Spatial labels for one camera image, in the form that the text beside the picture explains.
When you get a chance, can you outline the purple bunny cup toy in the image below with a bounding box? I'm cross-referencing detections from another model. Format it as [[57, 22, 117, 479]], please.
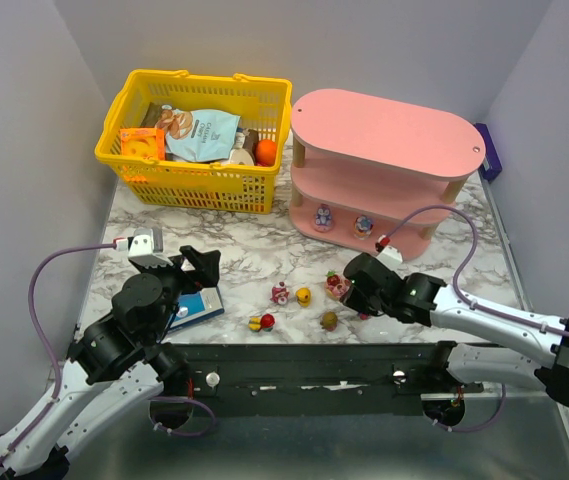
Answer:
[[353, 215, 374, 239]]

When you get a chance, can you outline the purple bunny donut toy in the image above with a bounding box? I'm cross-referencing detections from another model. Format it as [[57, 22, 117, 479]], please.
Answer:
[[313, 204, 334, 233]]

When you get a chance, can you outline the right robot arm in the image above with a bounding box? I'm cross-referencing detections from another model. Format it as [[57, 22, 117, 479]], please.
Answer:
[[340, 253, 569, 408]]

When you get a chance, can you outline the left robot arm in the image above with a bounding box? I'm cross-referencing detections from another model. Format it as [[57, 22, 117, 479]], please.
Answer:
[[0, 234, 221, 479]]

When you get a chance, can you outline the pink three-tier shelf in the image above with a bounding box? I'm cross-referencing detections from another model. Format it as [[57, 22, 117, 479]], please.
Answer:
[[289, 89, 485, 260]]

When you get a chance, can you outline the purple box behind shelf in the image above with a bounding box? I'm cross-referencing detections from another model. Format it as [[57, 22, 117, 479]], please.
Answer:
[[474, 123, 503, 183]]

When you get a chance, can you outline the blue boxed product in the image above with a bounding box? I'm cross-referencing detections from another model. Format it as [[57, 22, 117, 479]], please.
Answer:
[[168, 287, 225, 333]]

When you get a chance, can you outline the strawberry tart toy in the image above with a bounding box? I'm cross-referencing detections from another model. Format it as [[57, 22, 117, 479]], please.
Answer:
[[325, 270, 350, 300]]

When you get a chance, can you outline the olive brown round toy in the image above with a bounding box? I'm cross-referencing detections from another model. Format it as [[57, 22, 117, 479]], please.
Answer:
[[320, 311, 339, 331]]

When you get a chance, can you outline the yellow duck toy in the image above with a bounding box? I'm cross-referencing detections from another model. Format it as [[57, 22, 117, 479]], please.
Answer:
[[295, 287, 312, 307]]

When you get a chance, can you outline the red yellow mushroom toy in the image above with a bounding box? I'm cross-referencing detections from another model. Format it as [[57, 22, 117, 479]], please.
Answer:
[[248, 314, 276, 332]]

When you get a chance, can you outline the white round container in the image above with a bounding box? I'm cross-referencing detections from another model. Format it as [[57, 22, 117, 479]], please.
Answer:
[[223, 147, 255, 166]]

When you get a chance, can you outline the yellow plastic shopping basket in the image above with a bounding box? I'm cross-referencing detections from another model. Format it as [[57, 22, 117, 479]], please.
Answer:
[[94, 69, 292, 214]]

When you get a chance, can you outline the orange fruit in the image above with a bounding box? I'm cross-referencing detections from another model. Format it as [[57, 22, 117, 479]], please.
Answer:
[[254, 139, 277, 167]]

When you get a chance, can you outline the light blue snack bag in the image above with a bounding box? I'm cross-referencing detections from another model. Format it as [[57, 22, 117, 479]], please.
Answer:
[[157, 105, 240, 163]]

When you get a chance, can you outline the orange snack box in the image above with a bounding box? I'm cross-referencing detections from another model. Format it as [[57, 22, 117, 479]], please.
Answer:
[[119, 127, 165, 161]]

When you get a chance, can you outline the dark brown packet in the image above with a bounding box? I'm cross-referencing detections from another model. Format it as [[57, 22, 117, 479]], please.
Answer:
[[140, 103, 163, 128]]

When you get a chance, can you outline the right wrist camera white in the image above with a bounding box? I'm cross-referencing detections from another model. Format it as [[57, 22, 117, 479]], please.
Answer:
[[375, 235, 403, 270]]

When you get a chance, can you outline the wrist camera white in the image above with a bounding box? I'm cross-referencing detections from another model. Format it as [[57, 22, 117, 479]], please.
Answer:
[[375, 235, 403, 270], [113, 227, 173, 272]]

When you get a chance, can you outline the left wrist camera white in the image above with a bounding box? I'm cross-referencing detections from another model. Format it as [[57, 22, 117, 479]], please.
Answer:
[[113, 227, 173, 272]]

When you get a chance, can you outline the black mounting rail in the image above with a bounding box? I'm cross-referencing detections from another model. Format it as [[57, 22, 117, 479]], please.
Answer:
[[158, 341, 461, 417]]

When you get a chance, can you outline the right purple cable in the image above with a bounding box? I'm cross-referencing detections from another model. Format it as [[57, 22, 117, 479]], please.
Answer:
[[378, 204, 569, 351]]

